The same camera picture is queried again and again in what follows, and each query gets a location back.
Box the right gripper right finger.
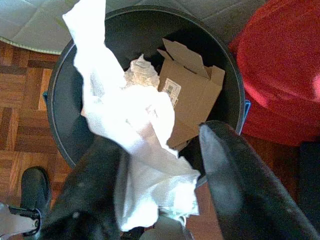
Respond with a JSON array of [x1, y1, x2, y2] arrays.
[[198, 120, 320, 240]]

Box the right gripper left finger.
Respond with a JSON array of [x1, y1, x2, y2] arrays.
[[39, 136, 131, 240]]

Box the black robot foot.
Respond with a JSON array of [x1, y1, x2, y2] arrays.
[[20, 166, 52, 211]]

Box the brown cardboard box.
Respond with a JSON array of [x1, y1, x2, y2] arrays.
[[156, 37, 226, 151]]

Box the crumpled white paper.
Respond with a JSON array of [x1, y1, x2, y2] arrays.
[[123, 53, 161, 88]]

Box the red sofa cushion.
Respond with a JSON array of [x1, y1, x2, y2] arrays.
[[228, 0, 320, 147]]

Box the black round trash bin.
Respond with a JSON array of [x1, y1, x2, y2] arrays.
[[47, 4, 247, 171]]

